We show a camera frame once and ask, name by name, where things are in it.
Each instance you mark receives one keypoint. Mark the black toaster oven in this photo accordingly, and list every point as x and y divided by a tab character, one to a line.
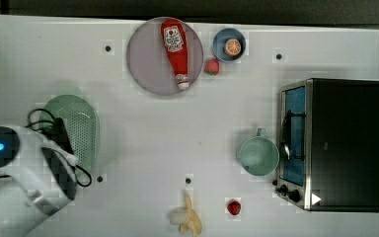
329	145

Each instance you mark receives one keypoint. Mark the peeled banana toy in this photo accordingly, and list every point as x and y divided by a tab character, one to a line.
186	218

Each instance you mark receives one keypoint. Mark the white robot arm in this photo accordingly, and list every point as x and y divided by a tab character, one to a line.
44	171

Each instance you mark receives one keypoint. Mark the red ketchup bottle toy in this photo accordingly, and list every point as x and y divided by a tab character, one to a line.
175	44

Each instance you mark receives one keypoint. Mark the blue bowl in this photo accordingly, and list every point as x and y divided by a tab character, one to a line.
219	44

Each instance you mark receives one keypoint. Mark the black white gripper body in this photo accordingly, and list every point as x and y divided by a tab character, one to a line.
57	158

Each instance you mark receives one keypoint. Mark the red plush strawberry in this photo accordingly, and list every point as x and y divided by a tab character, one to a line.
212	67

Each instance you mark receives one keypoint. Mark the small red strawberry toy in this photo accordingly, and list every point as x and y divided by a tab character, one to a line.
234	207

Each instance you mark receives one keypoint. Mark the orange slice toy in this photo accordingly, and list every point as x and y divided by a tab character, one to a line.
232	47

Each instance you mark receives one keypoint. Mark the mint green mug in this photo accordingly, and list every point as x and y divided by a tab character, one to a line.
258	155

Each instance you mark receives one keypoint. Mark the grey round plate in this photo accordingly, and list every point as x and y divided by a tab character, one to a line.
148	62

